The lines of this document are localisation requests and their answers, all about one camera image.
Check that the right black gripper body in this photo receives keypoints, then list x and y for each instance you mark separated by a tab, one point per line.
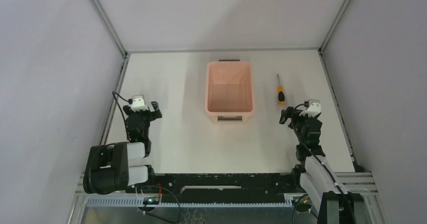
300	117

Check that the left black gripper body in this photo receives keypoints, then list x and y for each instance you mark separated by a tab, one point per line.
142	113

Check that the yellow black screwdriver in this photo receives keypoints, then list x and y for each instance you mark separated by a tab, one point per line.
280	93

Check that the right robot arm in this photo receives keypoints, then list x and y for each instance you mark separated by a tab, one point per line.
332	201

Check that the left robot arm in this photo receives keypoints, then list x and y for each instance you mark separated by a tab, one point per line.
107	169

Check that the pink plastic bin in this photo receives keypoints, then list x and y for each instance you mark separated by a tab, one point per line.
229	94

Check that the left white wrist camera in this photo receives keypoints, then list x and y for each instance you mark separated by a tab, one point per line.
138	103

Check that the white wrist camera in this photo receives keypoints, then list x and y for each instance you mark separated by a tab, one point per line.
138	103
312	108

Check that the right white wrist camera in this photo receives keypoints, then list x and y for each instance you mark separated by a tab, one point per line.
312	108

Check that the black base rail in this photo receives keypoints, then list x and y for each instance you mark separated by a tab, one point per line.
221	188

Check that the aluminium frame front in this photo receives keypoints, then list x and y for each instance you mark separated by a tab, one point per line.
122	207

